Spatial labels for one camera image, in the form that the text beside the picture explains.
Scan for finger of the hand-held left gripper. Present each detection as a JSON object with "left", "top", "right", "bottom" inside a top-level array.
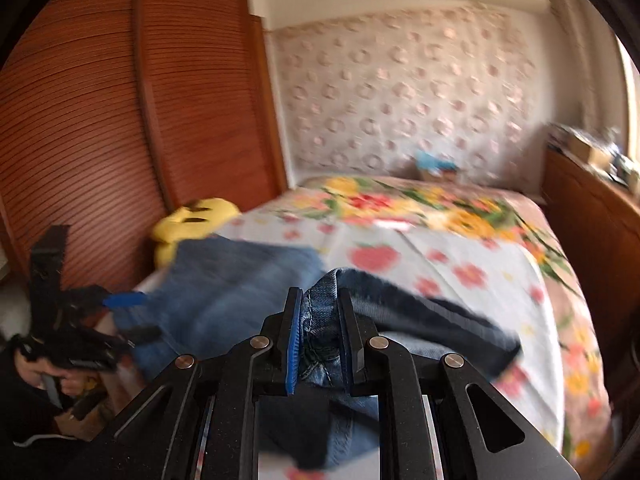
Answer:
[
  {"left": 120, "top": 326, "right": 162, "bottom": 347},
  {"left": 101, "top": 291, "right": 149, "bottom": 309}
]

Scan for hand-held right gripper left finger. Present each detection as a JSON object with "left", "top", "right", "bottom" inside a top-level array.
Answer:
[{"left": 87, "top": 286, "right": 304, "bottom": 480}]

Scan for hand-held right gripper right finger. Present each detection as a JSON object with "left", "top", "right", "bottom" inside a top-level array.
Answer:
[{"left": 335, "top": 289, "right": 582, "bottom": 480}]

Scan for blue denim pants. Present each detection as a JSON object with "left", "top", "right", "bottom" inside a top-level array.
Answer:
[{"left": 111, "top": 237, "right": 524, "bottom": 472}]

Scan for person's left hand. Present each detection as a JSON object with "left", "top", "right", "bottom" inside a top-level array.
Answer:
[{"left": 15, "top": 350, "right": 98, "bottom": 411}]

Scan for white flowered bed sheet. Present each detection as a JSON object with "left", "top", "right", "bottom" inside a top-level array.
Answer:
[{"left": 132, "top": 204, "right": 568, "bottom": 480}]

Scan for yellow plush toy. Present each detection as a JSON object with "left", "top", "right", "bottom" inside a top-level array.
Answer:
[{"left": 151, "top": 197, "right": 242, "bottom": 267}]

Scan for person's black clothing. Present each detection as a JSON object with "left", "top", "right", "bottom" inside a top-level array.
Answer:
[{"left": 0, "top": 340, "right": 103, "bottom": 480}]

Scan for brown wooden slatted wardrobe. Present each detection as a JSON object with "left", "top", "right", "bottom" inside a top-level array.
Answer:
[{"left": 0, "top": 0, "right": 289, "bottom": 293}]

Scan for pink floral bed blanket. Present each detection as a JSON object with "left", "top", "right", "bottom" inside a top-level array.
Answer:
[{"left": 294, "top": 174, "right": 615, "bottom": 467}]

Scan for cardboard box with blue bag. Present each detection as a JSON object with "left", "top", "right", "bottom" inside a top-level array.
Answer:
[{"left": 414, "top": 149, "right": 459, "bottom": 184}]

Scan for brown wooden side cabinet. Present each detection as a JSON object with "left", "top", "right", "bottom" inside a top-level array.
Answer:
[{"left": 541, "top": 144, "right": 640, "bottom": 413}]

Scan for open brown cardboard box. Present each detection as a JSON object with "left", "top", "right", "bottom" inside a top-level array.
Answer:
[{"left": 566, "top": 131, "right": 610, "bottom": 167}]

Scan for pink circle-patterned wall curtain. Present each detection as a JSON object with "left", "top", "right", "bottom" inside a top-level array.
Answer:
[{"left": 271, "top": 2, "right": 547, "bottom": 182}]

